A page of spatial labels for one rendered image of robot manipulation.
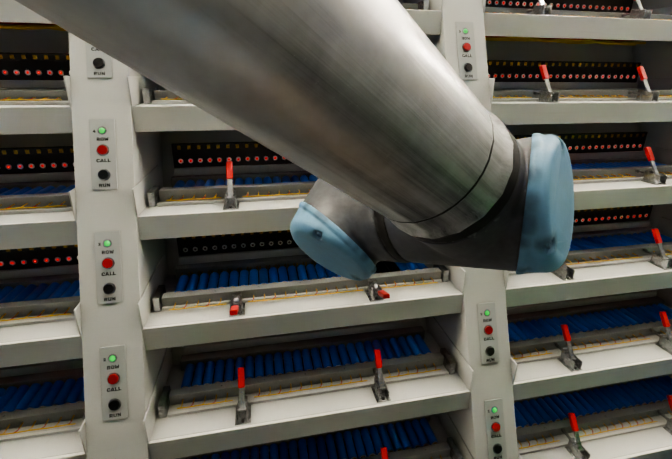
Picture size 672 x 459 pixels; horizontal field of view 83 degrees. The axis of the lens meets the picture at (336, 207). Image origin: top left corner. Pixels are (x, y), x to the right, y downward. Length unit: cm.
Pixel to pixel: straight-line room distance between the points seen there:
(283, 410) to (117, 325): 34
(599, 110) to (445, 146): 90
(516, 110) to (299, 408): 75
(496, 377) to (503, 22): 75
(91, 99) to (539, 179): 72
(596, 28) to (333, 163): 100
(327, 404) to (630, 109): 93
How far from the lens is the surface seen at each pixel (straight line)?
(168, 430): 84
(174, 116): 77
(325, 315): 75
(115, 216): 76
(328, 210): 33
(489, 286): 86
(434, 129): 17
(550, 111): 98
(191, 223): 74
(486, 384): 91
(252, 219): 73
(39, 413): 94
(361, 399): 84
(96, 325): 79
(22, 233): 83
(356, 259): 32
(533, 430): 110
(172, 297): 79
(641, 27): 122
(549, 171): 25
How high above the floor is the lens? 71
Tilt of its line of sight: 2 degrees up
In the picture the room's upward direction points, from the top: 4 degrees counter-clockwise
